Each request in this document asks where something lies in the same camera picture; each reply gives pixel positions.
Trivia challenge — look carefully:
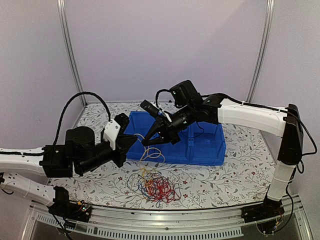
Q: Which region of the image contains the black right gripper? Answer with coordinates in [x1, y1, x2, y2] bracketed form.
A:
[141, 103, 196, 146]

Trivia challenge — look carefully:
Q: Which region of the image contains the yellow cable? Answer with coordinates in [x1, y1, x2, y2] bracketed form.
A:
[133, 133, 166, 186]

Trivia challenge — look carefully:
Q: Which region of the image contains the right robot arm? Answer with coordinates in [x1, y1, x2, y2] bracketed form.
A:
[140, 80, 308, 218]

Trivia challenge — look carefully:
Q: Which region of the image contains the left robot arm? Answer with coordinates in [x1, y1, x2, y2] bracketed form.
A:
[0, 113, 138, 217]

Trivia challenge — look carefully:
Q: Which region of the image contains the blue plastic bin far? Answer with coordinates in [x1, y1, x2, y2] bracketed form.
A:
[125, 111, 160, 161]

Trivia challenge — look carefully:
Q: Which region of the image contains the blue plastic bin near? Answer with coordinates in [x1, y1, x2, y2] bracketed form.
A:
[189, 122, 226, 166]

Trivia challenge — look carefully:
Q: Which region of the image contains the floral tablecloth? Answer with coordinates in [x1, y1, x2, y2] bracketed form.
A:
[48, 101, 285, 210]

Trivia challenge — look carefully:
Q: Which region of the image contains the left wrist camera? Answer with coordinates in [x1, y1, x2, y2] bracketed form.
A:
[102, 119, 120, 151]

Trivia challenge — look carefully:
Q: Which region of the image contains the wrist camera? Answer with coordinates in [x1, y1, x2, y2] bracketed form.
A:
[102, 119, 120, 151]
[140, 100, 172, 123]

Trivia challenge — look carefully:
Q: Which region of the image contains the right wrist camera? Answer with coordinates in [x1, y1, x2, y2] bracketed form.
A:
[140, 100, 172, 123]

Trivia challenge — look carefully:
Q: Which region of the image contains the red cable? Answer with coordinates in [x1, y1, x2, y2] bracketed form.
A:
[147, 176, 176, 203]

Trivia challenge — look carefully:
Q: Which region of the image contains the aluminium front rail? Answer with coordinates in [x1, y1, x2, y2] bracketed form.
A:
[21, 194, 316, 240]

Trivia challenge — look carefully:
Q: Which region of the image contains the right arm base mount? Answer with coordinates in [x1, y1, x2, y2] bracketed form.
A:
[241, 198, 285, 235]

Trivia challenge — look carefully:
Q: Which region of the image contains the left aluminium corner post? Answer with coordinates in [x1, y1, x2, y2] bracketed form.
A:
[56, 0, 84, 93]

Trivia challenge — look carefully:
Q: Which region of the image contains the aluminium corner post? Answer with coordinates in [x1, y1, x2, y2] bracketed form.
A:
[246, 0, 275, 102]
[56, 0, 84, 93]

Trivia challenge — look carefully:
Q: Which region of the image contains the right aluminium corner post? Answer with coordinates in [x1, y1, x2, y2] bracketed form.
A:
[246, 0, 275, 102]

